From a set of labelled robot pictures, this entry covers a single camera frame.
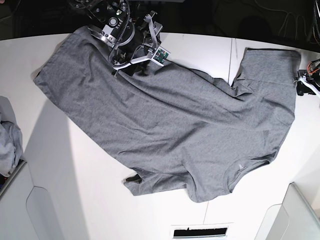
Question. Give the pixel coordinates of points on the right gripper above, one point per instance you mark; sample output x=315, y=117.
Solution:
x=132, y=44

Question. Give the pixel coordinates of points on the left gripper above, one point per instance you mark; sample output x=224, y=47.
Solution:
x=307, y=84

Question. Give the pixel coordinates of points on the grey t-shirt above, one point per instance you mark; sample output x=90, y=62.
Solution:
x=176, y=127

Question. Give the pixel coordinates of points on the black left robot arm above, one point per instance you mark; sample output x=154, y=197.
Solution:
x=313, y=67

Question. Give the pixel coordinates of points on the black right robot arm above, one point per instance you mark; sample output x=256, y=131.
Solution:
x=102, y=10

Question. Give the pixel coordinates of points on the right white bin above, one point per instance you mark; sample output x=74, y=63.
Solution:
x=293, y=219

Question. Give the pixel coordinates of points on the white bin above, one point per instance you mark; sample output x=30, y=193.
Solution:
x=15, y=223
x=293, y=219

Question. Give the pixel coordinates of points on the light grey cloth pile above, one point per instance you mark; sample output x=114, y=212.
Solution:
x=11, y=139

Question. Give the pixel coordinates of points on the left white bin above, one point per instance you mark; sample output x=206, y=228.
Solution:
x=15, y=223

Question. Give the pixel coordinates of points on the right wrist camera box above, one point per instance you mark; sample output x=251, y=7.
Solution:
x=160, y=56

